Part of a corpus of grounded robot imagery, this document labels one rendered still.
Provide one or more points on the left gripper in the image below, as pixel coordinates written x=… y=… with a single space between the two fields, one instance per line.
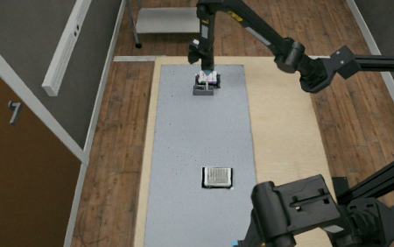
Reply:
x=234 y=243

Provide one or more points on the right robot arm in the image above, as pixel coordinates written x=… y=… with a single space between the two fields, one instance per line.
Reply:
x=313 y=72

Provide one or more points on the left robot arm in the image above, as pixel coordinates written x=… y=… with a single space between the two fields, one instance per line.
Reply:
x=274 y=214

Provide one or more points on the white grid rack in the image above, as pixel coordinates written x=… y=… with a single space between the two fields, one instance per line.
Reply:
x=215 y=178

